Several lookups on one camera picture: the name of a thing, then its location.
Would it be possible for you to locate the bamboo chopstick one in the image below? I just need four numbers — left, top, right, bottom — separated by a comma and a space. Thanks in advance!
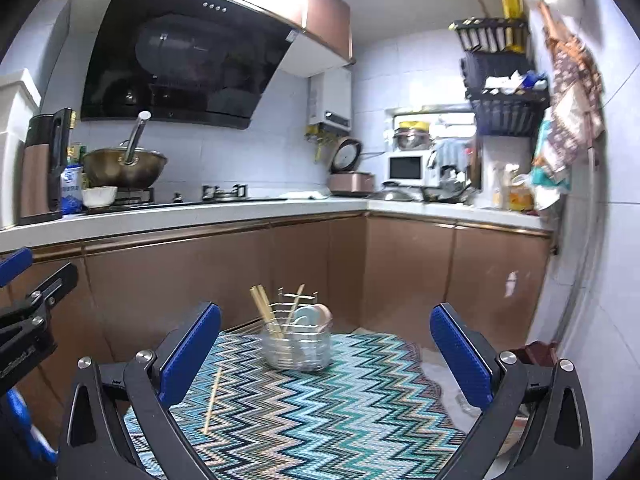
202, 367, 222, 435

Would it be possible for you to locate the bamboo chopstick two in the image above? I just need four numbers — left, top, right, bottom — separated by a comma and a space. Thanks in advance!
250, 285, 282, 339

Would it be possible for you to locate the bamboo chopstick three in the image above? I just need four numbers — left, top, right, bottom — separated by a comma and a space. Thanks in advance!
257, 284, 283, 338

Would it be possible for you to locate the white ceramic spoon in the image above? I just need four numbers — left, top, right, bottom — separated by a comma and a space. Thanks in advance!
292, 306, 319, 330

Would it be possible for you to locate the bamboo chopstick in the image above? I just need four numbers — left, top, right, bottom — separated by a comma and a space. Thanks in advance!
285, 283, 305, 331

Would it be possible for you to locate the pink ceramic spoon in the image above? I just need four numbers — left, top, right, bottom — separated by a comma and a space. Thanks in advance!
312, 304, 333, 332

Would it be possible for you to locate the blue white gloved left hand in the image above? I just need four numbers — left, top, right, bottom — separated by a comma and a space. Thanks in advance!
4, 388, 58, 466

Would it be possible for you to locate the blue label bottle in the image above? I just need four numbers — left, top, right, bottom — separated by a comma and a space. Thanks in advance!
61, 159, 84, 216

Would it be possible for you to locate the white ceramic bowl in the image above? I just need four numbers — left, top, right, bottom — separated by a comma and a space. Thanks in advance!
81, 186, 118, 209

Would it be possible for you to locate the zigzag blue knitted mat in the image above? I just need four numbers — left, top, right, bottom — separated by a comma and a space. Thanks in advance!
121, 329, 467, 480

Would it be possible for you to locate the brown electric kettle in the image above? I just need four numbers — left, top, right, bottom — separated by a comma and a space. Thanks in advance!
18, 107, 76, 226

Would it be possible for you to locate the black gas stove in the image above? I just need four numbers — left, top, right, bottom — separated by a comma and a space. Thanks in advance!
82, 184, 283, 214

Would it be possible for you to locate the clear glass utensil holder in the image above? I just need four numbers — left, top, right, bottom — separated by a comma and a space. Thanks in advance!
260, 285, 333, 372

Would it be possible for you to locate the metal pot lid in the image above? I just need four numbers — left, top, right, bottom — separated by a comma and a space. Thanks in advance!
368, 181, 416, 202

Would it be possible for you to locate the white microwave oven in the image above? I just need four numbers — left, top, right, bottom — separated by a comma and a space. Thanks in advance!
384, 150, 431, 186

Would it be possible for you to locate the pink rice cooker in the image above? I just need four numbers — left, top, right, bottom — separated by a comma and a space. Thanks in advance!
328, 136, 375, 197

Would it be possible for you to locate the black range hood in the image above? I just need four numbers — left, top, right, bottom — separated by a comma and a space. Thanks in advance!
80, 0, 297, 130

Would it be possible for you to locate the hanging patterned cloth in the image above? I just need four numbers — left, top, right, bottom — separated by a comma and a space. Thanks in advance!
530, 1, 604, 212

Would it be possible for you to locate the white water heater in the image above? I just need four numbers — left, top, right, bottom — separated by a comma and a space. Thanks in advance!
307, 67, 352, 134

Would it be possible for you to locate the yellow roll on rack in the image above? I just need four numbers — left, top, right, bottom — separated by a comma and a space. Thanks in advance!
501, 0, 526, 54

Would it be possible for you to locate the metal wok with handle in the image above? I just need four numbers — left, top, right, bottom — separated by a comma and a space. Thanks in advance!
82, 110, 168, 190

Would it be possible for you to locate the black wall storage rack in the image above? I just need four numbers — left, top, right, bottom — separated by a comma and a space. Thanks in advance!
449, 18, 550, 139

